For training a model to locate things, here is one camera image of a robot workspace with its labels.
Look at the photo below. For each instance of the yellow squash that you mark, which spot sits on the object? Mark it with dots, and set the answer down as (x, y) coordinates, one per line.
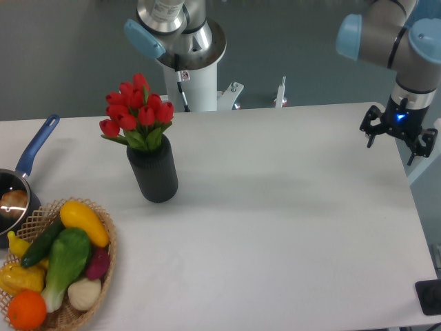
(75, 214)

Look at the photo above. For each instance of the yellow banana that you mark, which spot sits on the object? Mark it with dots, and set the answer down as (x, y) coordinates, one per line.
(19, 247)

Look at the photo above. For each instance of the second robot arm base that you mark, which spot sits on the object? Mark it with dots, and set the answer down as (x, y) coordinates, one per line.
(178, 34)

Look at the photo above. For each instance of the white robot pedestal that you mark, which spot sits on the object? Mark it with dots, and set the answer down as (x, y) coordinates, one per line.
(200, 88)

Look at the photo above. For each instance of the orange fruit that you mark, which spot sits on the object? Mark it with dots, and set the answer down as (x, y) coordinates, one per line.
(27, 310)

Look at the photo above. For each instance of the white garlic bulb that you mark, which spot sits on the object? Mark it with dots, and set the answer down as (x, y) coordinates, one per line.
(83, 293)

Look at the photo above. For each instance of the white stand foot with bolt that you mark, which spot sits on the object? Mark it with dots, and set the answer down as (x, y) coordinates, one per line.
(228, 99)

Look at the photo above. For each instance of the green bok choy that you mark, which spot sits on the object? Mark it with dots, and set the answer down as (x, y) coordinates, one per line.
(68, 257)

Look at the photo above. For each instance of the black device at table edge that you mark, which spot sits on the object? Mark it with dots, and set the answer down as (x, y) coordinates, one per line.
(429, 296)

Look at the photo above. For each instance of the blue handled saucepan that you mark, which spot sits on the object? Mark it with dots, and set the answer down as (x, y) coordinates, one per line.
(17, 179)

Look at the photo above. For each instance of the red tulip bouquet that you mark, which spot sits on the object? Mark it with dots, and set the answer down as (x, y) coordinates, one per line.
(136, 116)

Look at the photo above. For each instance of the yellow corn cob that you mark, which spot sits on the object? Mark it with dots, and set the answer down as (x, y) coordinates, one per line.
(15, 278)

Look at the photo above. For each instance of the green cucumber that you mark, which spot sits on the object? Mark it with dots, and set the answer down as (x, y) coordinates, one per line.
(41, 246)

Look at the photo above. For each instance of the white stand foot right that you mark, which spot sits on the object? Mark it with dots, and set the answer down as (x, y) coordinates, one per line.
(281, 99)

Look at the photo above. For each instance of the fried food piece in pan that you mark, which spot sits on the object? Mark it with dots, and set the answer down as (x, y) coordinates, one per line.
(14, 204)

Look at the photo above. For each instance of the purple red onion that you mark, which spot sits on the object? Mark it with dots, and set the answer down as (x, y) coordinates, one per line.
(98, 265)

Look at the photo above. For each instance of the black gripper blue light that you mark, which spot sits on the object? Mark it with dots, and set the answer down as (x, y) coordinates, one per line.
(403, 122)

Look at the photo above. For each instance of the dark grey ribbed vase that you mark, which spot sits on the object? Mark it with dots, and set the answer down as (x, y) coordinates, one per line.
(155, 173)

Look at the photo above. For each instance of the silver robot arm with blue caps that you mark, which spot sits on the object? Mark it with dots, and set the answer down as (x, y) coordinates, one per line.
(381, 37)

